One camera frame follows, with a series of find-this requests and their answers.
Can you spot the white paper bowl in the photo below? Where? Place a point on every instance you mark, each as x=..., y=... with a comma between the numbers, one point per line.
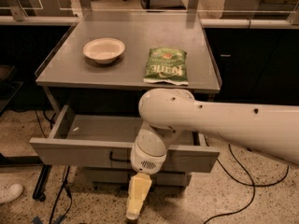
x=104, y=50

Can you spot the white horizontal rail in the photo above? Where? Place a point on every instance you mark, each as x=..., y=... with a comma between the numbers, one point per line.
x=248, y=24

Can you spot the grey metal drawer cabinet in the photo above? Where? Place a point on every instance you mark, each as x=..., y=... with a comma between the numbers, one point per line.
x=90, y=88

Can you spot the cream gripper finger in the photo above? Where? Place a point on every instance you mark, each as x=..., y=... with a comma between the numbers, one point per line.
x=139, y=187

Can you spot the green chip bag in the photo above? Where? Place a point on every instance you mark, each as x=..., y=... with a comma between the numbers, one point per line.
x=166, y=65

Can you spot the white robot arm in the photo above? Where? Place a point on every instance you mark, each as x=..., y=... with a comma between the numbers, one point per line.
x=272, y=130

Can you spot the grey top drawer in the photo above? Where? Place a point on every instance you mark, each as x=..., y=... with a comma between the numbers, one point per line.
x=106, y=142

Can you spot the white shoe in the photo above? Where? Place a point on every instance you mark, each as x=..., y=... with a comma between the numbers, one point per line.
x=10, y=193

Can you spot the black stand leg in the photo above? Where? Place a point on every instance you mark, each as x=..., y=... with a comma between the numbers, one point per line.
x=39, y=191

